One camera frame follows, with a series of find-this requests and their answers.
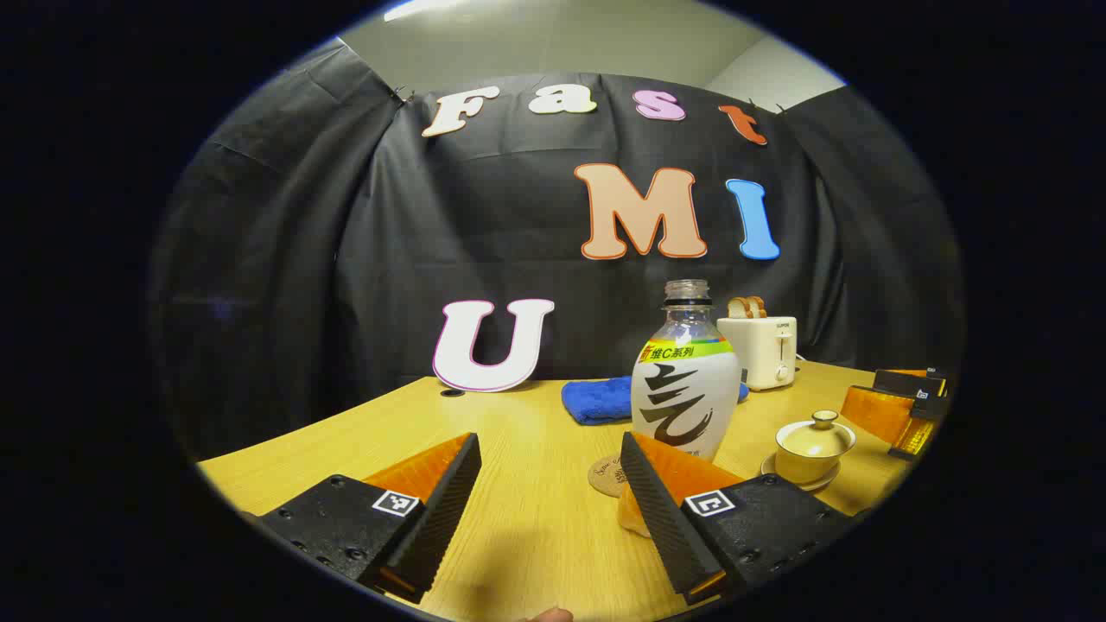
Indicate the round cork coaster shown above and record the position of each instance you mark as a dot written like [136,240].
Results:
[605,477]

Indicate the toast slice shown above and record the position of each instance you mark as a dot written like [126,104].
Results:
[737,308]
[757,307]

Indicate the black backdrop cloth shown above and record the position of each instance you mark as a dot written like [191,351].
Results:
[346,259]

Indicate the cream teacup lid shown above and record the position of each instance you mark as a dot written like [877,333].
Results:
[816,439]

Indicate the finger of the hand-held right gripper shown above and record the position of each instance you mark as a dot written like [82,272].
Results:
[881,415]
[903,383]

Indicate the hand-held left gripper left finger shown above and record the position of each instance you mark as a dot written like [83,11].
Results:
[441,518]

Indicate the blue towel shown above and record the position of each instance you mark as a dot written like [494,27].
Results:
[596,402]

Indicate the cream saucer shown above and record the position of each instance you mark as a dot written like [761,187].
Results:
[812,486]

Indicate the clear water bottle white label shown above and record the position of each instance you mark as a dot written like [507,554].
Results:
[683,389]

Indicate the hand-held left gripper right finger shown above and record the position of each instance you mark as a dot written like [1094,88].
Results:
[661,518]

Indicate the cream toaster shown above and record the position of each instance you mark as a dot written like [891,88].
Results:
[760,354]

